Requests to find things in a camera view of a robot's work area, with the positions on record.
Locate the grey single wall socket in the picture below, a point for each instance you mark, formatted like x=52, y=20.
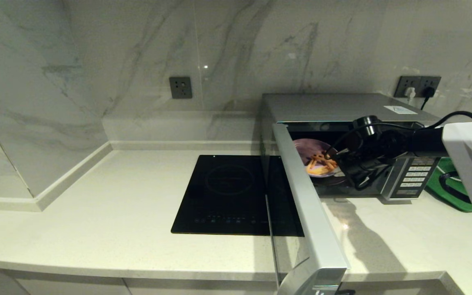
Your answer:
x=180, y=87

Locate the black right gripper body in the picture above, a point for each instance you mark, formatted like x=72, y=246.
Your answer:
x=373, y=153

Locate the black cylindrical wrist module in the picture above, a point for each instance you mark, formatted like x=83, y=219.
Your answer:
x=366, y=125

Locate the grey double wall socket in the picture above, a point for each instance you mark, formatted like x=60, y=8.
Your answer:
x=418, y=82

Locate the white paper sheet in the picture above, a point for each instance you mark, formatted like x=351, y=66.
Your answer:
x=400, y=109

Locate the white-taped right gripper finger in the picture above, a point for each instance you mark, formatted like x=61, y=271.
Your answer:
x=340, y=150
x=338, y=173

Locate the purple plate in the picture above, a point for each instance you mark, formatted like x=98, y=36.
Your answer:
x=305, y=147

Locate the black power plug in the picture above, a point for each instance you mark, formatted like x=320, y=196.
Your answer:
x=428, y=92

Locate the black induction cooktop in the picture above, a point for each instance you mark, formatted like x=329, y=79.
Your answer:
x=219, y=192

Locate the green plastic tray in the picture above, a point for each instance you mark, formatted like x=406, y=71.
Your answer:
x=434, y=184

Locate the silver microwave oven body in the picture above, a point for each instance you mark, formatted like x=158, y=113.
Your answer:
x=334, y=106

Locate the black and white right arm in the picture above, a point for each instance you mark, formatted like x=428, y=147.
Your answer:
x=469, y=164

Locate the white power plug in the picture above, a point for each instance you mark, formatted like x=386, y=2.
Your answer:
x=410, y=93

